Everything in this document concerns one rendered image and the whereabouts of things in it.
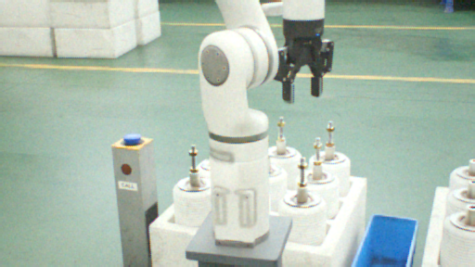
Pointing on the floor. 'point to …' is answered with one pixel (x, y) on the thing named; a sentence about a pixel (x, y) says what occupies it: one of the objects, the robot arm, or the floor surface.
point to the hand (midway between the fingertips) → (302, 93)
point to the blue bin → (388, 242)
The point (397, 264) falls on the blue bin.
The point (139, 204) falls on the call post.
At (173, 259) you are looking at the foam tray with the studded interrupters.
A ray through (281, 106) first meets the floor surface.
